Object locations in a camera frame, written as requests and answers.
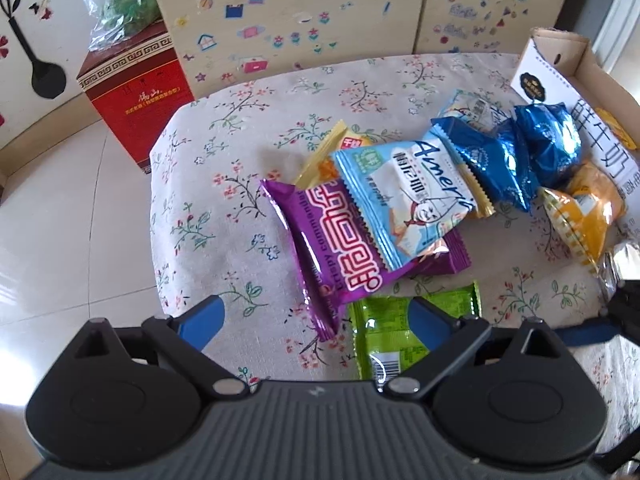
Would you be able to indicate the floral tablecloth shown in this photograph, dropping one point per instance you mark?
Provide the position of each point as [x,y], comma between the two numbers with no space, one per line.
[240,125]

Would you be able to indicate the cardboard box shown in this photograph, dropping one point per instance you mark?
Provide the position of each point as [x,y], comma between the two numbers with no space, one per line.
[545,75]

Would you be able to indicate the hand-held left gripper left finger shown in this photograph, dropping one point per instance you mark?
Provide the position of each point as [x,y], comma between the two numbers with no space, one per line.
[207,322]

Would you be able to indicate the yellow red-label snack packet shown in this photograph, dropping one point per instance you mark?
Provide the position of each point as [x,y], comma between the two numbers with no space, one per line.
[320,160]

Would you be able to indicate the silver foil snack packet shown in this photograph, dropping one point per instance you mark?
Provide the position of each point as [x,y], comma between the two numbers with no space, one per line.
[622,260]

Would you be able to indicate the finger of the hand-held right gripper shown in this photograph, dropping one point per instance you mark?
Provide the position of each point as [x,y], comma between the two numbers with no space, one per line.
[585,333]

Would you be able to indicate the purple snack packet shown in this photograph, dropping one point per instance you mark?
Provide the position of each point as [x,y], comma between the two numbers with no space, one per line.
[320,245]

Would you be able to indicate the beige cabinet with stickers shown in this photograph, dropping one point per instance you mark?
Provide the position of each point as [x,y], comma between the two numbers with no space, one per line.
[300,10]

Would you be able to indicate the large light blue snack packet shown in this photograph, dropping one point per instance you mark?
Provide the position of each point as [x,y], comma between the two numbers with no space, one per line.
[400,195]

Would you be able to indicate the orange snack packet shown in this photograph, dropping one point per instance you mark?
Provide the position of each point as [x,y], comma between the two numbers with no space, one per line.
[585,215]

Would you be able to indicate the red carton box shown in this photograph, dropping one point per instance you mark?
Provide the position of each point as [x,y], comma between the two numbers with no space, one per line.
[135,105]

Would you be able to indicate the plastic bag of greens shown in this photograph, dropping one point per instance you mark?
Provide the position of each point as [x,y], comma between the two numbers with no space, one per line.
[125,10]

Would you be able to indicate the small light blue snack packet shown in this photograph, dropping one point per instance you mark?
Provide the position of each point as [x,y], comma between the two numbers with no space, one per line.
[467,107]

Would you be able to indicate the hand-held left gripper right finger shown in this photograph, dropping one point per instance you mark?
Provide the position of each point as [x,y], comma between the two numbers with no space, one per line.
[422,322]

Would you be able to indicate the blue foil snack packet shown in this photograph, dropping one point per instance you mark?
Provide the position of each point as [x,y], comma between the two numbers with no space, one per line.
[550,135]
[490,165]

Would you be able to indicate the green snack packet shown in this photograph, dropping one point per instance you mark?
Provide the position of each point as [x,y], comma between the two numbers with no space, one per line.
[385,330]

